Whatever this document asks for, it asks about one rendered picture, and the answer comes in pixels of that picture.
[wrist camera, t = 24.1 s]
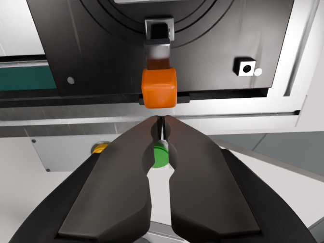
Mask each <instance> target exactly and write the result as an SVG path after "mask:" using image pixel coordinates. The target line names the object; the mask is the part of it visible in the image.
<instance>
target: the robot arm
mask: <svg viewBox="0 0 324 243"><path fill-rule="evenodd" d="M162 127H163V139H164V140H166V142H167V143H168V155H169V164H170V165H171V166H172V167H173V169H174V172H173V174H172V175H171V176H170V178H169V194H170V213H171V226H172V230H173V231H174V233H175V234H176V235H178V236H180V237H181V238H183V239H184V240H186V241H188V242H189V243H317V241H316V240H315V238H314V237H313V235H312V234H311V232H310V231H309V230H308V228H307V227H306V226H305V224H304V223H303V222H302V220H301V219H300V218H299V216H298V215H297V214H296V213H295V212H294V210H293V209H292V208H291V207H290V206H289V205H288V204H287V203H286V201H285V200H284V199H283V198H282V197H281V196H280V195H279V194H278V193H277V192H276V191H274V190H273V189H272V188H271V187H270V186H269V185H268V184H267V183H266V182H265V181H263V180H262V179H261V178H260V177H259V176H258V175H257V174H256V173H255V172H253V171H252V170H251V169H250V168H249V167H248V166H247V165H246V164H245V163H243V162H242V161H241V160H240V159H239V158H238V157H237V156H236V155H234V154H233V153H232V152H231V151H230V150H229V149H228V148H224V149H222V148H221V147H220V146H219V145H218V144H217V143H216V142H214V141H213V140H212V139H211V138H209V137H208V136H207V135H205V134H204V133H202V132H200V131H198V130H197V129H195V128H193V127H191V126H189V125H187V124H186V123H184V122H182V121H180V120H178V119H176V118H175V117H173V116H171V115H165V116H158V115H155V116H151V117H149V118H148V119H146V120H144V121H143V122H141V123H139V124H138V125H136V126H134V127H133V128H131V129H129V130H128V131H126V132H124V133H123V134H121V135H120V136H118V137H117V138H116V139H114V140H113V141H112V142H111V143H110V144H109V145H107V146H106V147H105V148H104V149H103V150H102V151H101V152H100V153H97V152H94V153H93V154H92V155H91V156H90V157H89V158H88V159H86V160H85V161H84V162H83V163H82V164H81V165H80V166H79V167H78V168H77V169H76V170H75V171H74V172H72V173H71V174H70V175H69V176H68V177H67V178H66V179H65V180H64V181H63V182H62V183H61V184H60V185H58V186H57V187H56V188H55V189H54V190H53V191H52V192H51V193H50V194H49V195H48V196H47V197H46V198H45V199H44V200H43V201H42V202H41V203H40V204H39V205H38V206H37V207H36V208H35V209H34V210H33V211H32V212H31V214H30V215H29V216H28V217H27V218H26V220H25V221H24V222H23V223H22V225H21V226H20V227H19V228H18V230H17V231H16V232H15V234H14V235H13V237H12V238H11V239H10V241H9V242H8V243H151V242H149V241H148V240H147V239H145V238H142V236H144V235H145V234H146V233H147V232H148V230H149V228H150V220H151V210H152V202H151V194H150V187H149V179H148V177H147V174H148V172H149V170H150V169H151V167H152V166H153V165H154V164H155V157H154V146H155V145H156V144H157V143H158V141H159V140H161V137H162Z"/></svg>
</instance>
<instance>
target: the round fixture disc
mask: <svg viewBox="0 0 324 243"><path fill-rule="evenodd" d="M234 1H235V0H177V1H161V2H145V3H130V4H117V3H115V1H114V0H80V2H81V3H82V5H83V6H84V8H85V9H86V11H87V12H88V13H89V15H90V16H91V17H92V18H93V19H94V20H95V21H96V22H97V23H98V24H99V25H100V26H101V27H102V28H103V29H104V30H105V31H106V32H107V33H109V34H110V35H112V36H113V37H115V38H116V39H118V40H120V41H122V42H124V43H126V44H128V45H131V46H133V47H136V48H140V49H144V40H146V31H145V19H146V18H155V17H174V19H175V40H174V41H171V42H170V49H175V48H178V47H182V46H185V45H187V44H189V43H191V42H193V41H195V40H197V39H199V38H200V37H202V36H203V35H204V34H206V33H207V32H208V31H209V30H211V29H212V28H213V27H214V26H215V25H216V24H217V23H218V22H219V21H220V20H221V19H222V17H223V16H224V15H225V14H226V12H227V11H228V10H229V8H230V7H231V5H232V4H233V2H234Z"/></svg>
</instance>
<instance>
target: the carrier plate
mask: <svg viewBox="0 0 324 243"><path fill-rule="evenodd" d="M26 2H27V5H28V8H29V11H30V14H31V16H32V19H33V22H34V25H35V28H36V31H37V33H38V36H39V39H40V42H41V45H42V47H43V50H44V53H45V56H46V59H47V62H48V64H49V67H50V70H51V73H52V76H53V79H54V82H55V84H56V87H57V90H58V93H59V95H60V97H69V96H93V95H126V94H142V89H141V85H142V73H143V70H144V69H146V68H147V66H146V59H145V52H144V49H140V48H136V47H133V46H131V45H128V44H126V43H124V42H122V41H120V40H118V39H116V38H115V37H113V36H112V35H110V34H109V33H107V32H106V31H105V30H104V29H103V28H102V27H101V26H100V25H99V24H98V23H97V22H96V21H95V20H94V19H93V18H92V17H91V16H90V15H89V13H88V12H87V11H86V9H85V8H84V6H83V5H82V3H81V2H80V0H26ZM294 2H295V0H235V1H234V2H233V4H232V5H231V7H230V8H229V10H228V11H227V12H226V14H225V15H224V16H223V17H222V19H221V20H220V21H219V22H218V23H217V24H216V25H215V26H214V27H213V28H212V29H211V30H209V31H208V32H207V33H206V34H204V35H203V36H202V37H200V38H199V39H197V40H195V41H193V42H191V43H189V44H187V45H185V46H182V47H178V48H175V49H171V67H173V68H174V69H175V71H176V82H177V92H195V91H219V90H241V89H265V88H272V86H273V82H274V78H275V74H276V70H277V66H278V63H279V59H280V55H281V52H282V48H283V44H284V39H285V36H286V32H287V28H288V24H289V20H290V16H291V13H292V9H293V5H294ZM244 58H253V59H255V60H256V66H255V71H254V75H253V76H243V77H238V76H237V75H236V74H235V71H236V65H237V59H244Z"/></svg>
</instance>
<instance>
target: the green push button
mask: <svg viewBox="0 0 324 243"><path fill-rule="evenodd" d="M154 157H155V164H154V165H153V166H152V168H161V167H164V166H166V165H167V164H168V163H169V155H168V147H167V146H166V145H165V144H162V143H157V144H156V145H155V146H154Z"/></svg>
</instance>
